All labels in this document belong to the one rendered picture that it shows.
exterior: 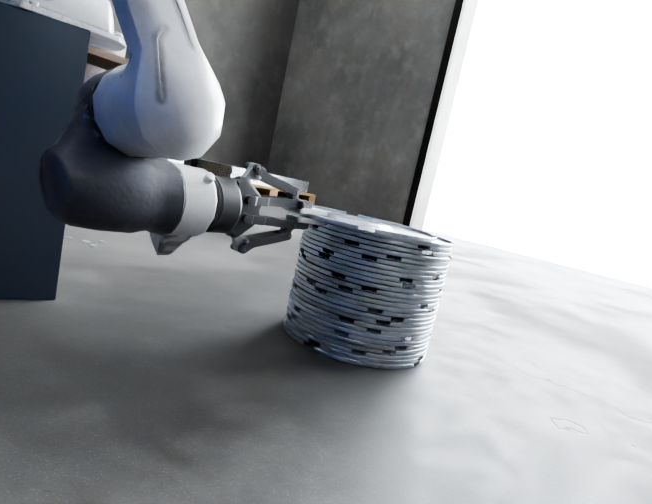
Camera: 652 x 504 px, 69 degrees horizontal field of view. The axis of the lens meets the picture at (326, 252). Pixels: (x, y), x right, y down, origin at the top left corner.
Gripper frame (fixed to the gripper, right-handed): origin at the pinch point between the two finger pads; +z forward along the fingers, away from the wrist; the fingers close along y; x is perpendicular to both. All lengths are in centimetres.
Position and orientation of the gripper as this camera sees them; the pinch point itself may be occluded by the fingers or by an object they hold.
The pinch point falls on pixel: (307, 215)
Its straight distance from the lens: 77.2
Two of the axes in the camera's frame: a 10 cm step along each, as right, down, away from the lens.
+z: 6.4, 0.2, 7.6
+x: -7.4, -2.6, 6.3
